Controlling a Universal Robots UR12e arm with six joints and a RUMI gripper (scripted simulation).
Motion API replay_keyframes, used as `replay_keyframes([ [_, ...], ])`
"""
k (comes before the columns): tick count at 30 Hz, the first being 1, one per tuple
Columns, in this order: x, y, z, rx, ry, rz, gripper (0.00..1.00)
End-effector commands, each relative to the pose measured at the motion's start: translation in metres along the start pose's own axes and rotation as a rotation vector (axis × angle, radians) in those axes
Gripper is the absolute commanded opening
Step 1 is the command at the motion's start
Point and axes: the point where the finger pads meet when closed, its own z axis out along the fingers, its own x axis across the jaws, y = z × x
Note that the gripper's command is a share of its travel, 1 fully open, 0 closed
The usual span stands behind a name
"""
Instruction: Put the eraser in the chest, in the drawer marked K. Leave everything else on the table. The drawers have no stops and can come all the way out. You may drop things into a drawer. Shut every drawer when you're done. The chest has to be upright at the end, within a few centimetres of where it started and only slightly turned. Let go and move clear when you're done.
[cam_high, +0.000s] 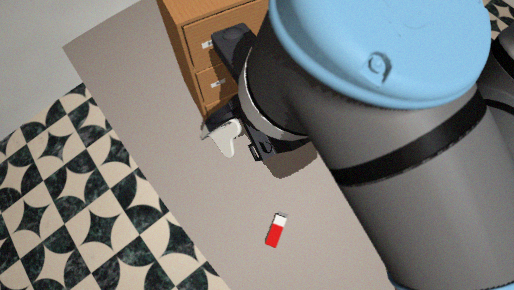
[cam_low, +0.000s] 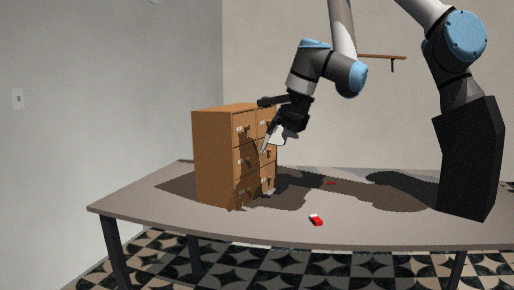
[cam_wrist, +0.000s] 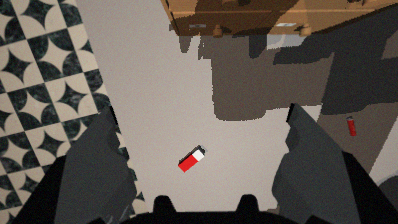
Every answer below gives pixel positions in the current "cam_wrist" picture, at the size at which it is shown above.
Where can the brown wooden chest of drawers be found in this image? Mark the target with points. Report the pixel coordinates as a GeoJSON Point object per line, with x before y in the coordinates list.
{"type": "Point", "coordinates": [169, 13]}

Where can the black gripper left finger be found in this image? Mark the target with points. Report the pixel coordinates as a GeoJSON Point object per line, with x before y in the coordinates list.
{"type": "Point", "coordinates": [89, 184]}

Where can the brown wooden drawer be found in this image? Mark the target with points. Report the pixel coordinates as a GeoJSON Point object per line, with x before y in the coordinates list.
{"type": "Point", "coordinates": [217, 23]}
{"type": "Point", "coordinates": [321, 21]}
{"type": "Point", "coordinates": [223, 4]}
{"type": "Point", "coordinates": [339, 3]}

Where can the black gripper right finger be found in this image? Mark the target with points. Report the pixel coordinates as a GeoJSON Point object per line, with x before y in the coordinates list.
{"type": "Point", "coordinates": [317, 182]}

